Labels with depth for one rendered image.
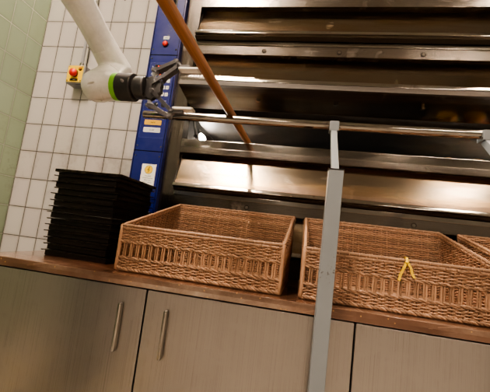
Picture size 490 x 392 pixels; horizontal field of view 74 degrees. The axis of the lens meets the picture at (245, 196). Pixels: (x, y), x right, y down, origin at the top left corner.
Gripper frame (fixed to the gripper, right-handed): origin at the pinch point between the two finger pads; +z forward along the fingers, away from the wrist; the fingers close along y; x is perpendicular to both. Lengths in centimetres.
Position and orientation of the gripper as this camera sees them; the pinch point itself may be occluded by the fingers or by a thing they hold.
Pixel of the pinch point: (193, 89)
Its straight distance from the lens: 113.1
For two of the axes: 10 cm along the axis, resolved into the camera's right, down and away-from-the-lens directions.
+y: -1.2, 9.8, -1.2
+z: 9.8, 1.0, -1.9
